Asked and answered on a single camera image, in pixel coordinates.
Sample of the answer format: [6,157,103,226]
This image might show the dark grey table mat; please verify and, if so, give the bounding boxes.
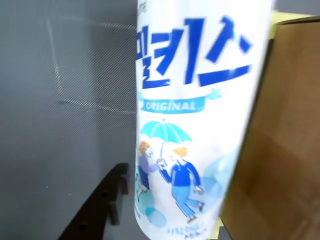
[0,0,320,240]

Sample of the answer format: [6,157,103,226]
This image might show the brown cardboard box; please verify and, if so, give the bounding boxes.
[219,14,320,240]

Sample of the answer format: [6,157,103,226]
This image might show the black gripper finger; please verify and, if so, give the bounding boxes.
[56,162,131,240]

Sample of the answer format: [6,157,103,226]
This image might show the white blue drink can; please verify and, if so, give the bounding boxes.
[133,0,276,240]

